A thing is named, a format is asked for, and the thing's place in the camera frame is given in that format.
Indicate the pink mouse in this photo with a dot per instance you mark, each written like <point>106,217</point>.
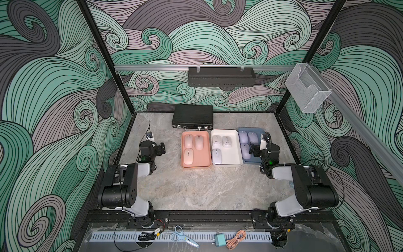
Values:
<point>199,142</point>
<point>188,141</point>
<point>188,156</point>

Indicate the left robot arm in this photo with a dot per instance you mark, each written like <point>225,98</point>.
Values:
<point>118,190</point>

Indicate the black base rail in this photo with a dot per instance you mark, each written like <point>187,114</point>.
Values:
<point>255,218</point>

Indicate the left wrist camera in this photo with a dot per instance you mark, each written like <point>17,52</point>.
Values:
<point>149,136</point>

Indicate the teal plug adapter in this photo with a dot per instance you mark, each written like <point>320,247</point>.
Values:
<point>219,240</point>

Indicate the blue storage tray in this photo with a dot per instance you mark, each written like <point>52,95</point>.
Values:
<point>259,132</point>

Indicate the black case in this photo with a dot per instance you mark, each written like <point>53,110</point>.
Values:
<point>193,117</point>

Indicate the clear wall holder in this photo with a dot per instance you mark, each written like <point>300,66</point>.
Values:
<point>307,87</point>

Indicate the white storage tray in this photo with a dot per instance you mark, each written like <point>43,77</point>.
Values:
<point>231,157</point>

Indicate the black wall shelf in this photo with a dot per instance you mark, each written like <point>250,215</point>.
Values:
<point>221,77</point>

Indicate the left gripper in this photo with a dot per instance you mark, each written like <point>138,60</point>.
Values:
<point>158,151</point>

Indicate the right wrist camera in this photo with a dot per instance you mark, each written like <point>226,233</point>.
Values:
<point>266,142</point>

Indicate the pink storage tray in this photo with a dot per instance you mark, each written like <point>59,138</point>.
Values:
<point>202,158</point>

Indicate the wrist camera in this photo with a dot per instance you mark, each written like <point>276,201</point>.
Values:
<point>149,136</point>
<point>266,142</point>

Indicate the purple mouse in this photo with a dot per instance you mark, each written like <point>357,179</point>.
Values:
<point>245,151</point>
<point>243,137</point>
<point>253,138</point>

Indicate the blue scissors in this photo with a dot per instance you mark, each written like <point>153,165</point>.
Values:
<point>178,235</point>

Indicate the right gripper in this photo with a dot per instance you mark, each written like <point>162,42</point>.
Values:
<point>256,148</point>

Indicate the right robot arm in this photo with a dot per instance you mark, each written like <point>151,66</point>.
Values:
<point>313,189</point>

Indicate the white mouse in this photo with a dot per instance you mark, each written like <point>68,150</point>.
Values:
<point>226,141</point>
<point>216,156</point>
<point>216,140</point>

